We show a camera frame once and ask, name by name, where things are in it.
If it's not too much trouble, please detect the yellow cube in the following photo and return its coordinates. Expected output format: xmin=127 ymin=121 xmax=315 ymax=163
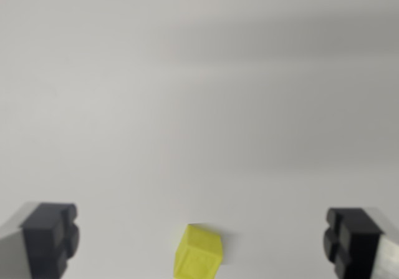
xmin=173 ymin=223 xmax=224 ymax=279

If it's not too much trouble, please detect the black silver gripper left finger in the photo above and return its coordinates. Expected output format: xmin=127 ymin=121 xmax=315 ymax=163
xmin=0 ymin=201 xmax=80 ymax=279

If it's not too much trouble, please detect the black silver gripper right finger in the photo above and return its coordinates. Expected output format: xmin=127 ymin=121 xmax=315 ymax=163
xmin=322 ymin=207 xmax=399 ymax=279

